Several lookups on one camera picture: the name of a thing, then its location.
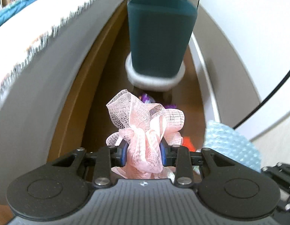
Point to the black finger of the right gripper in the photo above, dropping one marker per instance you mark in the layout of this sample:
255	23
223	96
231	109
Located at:
280	173

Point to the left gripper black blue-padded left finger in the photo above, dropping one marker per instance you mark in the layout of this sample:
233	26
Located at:
106	158

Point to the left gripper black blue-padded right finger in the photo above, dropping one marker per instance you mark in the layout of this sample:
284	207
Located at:
183	160

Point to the red plastic bag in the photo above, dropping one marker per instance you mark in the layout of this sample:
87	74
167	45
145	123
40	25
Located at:
188	144

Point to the pink mesh net trash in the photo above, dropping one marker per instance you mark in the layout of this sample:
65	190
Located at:
143	126

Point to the purple Lays chip bag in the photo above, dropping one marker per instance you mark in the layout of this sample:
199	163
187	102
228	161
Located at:
147	99

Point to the dark teal trash bin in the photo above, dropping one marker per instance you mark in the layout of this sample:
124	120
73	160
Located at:
159	31

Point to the grey bed with mattress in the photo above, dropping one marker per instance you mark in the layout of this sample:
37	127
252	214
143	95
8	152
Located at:
32	108

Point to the fringed blue white blanket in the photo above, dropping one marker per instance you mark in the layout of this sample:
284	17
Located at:
27	33

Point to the wooden bed frame rail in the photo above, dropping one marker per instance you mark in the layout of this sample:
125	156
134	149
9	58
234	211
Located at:
71	124

